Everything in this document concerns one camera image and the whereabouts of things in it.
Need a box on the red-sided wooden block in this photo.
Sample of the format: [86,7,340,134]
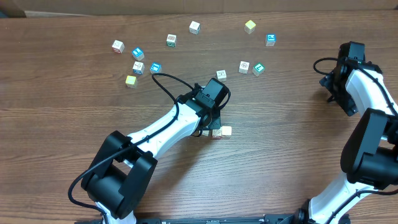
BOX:
[211,128,222,139]

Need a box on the yellow-top wooden block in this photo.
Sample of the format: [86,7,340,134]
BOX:
[221,126,232,138]
[125,75,137,88]
[244,20,256,34]

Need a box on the yellow-sided plain-top wooden block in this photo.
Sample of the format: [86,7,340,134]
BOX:
[201,130,210,136]

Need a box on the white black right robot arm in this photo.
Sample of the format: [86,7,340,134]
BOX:
[284,41,397,223]

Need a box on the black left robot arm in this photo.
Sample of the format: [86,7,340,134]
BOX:
[81,78,231,223]

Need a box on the green R wooden block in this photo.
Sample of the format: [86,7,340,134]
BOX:
[216,70,227,82]

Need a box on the blue-sided plain-top wooden block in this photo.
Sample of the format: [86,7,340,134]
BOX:
[238,61,249,74]

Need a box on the green-top wooden block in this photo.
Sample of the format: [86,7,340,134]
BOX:
[252,62,265,77]

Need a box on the blue-top wooden block lower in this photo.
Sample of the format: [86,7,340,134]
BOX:
[150,62,162,74]

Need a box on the blue-top wooden block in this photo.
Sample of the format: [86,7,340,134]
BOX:
[131,47,144,61]
[266,34,276,47]
[150,62,162,74]

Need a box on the blue-top wooden block right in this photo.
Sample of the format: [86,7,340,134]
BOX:
[266,34,276,47]

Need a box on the blue I wooden block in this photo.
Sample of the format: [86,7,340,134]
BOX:
[132,61,145,75]

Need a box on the green B wooden block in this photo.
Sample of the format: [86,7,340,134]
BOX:
[166,34,177,47]

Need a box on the plain-top wooden block far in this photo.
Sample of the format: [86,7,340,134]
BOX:
[189,21,200,35]

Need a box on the blue-top wooden block upper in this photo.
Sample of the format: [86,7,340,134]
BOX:
[131,47,144,61]

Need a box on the red U wooden block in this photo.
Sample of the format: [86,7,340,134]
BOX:
[112,40,125,54]

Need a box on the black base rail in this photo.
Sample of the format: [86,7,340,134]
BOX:
[137,214,294,224]

